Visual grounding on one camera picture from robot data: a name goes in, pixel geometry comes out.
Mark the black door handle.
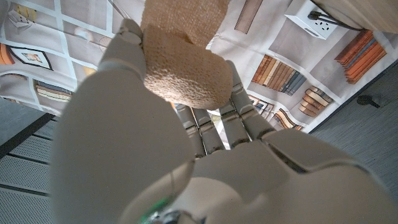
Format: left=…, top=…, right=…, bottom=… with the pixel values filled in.
left=356, top=95, right=381, bottom=109

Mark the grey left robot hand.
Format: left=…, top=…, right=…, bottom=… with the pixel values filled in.
left=49, top=17, right=398, bottom=224

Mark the white power strip box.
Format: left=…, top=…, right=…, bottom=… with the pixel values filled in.
left=284, top=0, right=338, bottom=40

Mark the printed bookshelf backdrop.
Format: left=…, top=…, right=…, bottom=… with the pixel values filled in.
left=0, top=0, right=398, bottom=134

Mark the black power strip cable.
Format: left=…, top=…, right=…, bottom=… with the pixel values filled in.
left=307, top=11, right=363, bottom=32

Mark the dark grey door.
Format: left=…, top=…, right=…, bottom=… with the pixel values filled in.
left=310, top=62, right=398, bottom=200

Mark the tan adhesive wrap strip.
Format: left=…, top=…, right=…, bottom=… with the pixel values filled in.
left=139, top=0, right=234, bottom=110

